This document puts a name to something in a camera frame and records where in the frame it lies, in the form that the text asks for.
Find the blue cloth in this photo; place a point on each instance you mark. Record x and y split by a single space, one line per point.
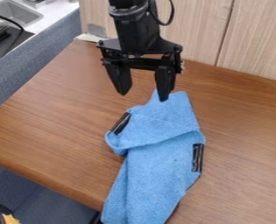
155 157

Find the toy stove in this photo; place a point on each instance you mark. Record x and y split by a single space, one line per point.
2 40

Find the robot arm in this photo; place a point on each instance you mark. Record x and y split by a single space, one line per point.
134 7

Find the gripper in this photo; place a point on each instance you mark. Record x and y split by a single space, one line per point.
138 38

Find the toy sink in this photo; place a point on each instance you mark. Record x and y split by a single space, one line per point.
14 12

